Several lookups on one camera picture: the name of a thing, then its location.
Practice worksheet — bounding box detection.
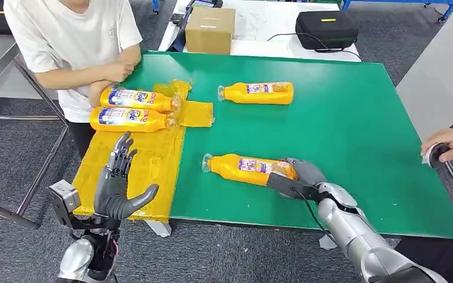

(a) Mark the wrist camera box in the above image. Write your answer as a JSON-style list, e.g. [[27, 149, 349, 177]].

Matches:
[[47, 179, 82, 229], [266, 173, 323, 203]]

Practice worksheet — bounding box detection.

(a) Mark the dark blue bag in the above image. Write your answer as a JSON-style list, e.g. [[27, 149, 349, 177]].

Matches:
[[167, 0, 196, 52]]

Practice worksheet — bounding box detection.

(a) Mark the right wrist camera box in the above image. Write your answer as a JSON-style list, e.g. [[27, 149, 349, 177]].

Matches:
[[266, 173, 323, 203]]

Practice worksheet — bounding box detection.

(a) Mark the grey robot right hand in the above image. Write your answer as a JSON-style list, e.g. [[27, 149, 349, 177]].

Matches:
[[280, 157, 328, 188]]

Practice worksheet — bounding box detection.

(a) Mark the person's left hand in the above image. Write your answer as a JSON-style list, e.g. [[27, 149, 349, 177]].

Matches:
[[88, 80, 114, 108]]

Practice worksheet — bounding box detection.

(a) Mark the white table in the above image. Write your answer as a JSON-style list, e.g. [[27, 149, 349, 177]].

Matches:
[[157, 0, 362, 62]]

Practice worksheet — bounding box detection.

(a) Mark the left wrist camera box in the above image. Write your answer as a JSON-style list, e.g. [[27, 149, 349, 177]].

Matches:
[[47, 179, 82, 229]]

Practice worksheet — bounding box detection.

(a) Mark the brown cardboard box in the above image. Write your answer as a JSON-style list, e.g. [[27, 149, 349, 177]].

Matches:
[[185, 6, 237, 55]]

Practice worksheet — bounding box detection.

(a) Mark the round black white controller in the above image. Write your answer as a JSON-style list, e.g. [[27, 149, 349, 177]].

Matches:
[[422, 142, 451, 169]]

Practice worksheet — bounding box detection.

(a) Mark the orange drink bottle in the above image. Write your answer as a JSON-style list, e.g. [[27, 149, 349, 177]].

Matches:
[[90, 106, 177, 134], [100, 86, 183, 114], [202, 153, 298, 187], [217, 81, 294, 106]]

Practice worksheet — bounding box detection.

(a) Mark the grey table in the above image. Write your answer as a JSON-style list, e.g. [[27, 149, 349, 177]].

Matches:
[[395, 6, 453, 219]]

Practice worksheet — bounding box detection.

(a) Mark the person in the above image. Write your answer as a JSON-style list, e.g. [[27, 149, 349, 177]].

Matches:
[[2, 0, 144, 158], [394, 234, 453, 283]]

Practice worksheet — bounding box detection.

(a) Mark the yellow sheet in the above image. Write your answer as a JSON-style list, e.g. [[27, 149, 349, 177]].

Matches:
[[72, 79, 215, 223]]

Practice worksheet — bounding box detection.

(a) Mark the green table mat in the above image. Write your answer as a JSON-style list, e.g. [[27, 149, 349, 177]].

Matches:
[[119, 51, 453, 241]]

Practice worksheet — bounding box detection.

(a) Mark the white table foot plate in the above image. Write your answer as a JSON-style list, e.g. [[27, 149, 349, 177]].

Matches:
[[319, 234, 339, 251], [145, 219, 172, 238]]

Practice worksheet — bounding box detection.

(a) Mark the black cable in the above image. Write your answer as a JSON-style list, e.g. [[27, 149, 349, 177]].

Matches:
[[266, 32, 362, 60]]

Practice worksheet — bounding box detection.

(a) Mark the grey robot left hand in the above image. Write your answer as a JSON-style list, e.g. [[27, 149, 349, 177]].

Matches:
[[93, 131, 160, 222]]

